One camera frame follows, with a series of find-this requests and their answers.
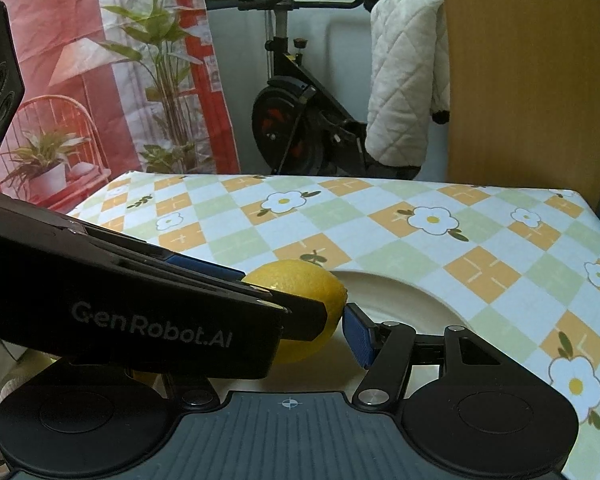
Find wooden board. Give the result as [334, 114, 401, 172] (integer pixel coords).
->
[437, 0, 600, 211]

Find black exercise bike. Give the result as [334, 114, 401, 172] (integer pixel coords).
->
[230, 0, 422, 181]

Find pink printed backdrop cloth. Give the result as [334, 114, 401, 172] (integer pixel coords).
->
[0, 0, 242, 214]

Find yellow lemon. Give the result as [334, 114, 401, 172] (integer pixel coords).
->
[242, 260, 349, 364]

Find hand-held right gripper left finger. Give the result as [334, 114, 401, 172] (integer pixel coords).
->
[161, 374, 222, 409]

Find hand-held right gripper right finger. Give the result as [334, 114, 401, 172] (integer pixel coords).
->
[343, 303, 511, 408]

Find beige plate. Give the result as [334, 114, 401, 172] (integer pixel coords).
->
[275, 270, 474, 397]

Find white quilted jacket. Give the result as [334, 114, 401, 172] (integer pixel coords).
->
[365, 0, 454, 169]

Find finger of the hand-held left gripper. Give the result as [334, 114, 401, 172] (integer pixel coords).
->
[164, 254, 247, 287]
[250, 287, 329, 343]

